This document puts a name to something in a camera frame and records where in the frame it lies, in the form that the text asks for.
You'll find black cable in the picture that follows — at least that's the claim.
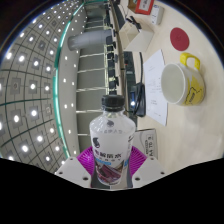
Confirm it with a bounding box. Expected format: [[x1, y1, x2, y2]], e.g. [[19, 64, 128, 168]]
[[137, 51, 146, 86]]

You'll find white printed paper sheet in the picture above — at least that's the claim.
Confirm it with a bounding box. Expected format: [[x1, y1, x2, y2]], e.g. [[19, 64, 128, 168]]
[[142, 49, 169, 127]]

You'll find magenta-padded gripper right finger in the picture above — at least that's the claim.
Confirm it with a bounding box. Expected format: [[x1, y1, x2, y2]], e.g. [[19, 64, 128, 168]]
[[127, 145, 166, 190]]

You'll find red and white box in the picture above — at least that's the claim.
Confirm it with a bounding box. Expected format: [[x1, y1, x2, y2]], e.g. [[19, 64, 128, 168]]
[[127, 0, 156, 15]]

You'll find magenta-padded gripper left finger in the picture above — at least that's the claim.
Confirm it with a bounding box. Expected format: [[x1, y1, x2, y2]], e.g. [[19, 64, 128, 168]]
[[54, 145, 98, 188]]

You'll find clear black-capped drink bottle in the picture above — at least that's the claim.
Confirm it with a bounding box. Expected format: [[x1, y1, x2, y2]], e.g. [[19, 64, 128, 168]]
[[88, 94, 137, 188]]

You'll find large white cardboard box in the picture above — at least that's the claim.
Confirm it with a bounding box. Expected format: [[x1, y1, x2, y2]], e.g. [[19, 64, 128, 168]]
[[119, 21, 155, 53]]

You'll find group of ceiling lights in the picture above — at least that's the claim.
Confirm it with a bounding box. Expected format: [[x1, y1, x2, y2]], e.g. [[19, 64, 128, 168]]
[[0, 0, 84, 166]]

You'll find flat round red coaster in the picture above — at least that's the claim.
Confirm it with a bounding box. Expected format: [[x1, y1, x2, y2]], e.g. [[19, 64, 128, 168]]
[[169, 26, 191, 52]]

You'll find small white box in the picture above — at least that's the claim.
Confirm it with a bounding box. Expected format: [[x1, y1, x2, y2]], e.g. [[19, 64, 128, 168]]
[[150, 3, 165, 26]]

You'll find row of dark chairs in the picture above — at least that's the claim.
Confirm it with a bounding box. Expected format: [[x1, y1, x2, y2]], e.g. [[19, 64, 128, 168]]
[[104, 29, 122, 92]]

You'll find white and yellow mug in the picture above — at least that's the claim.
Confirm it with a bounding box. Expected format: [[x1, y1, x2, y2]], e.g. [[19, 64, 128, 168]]
[[160, 52, 206, 107]]

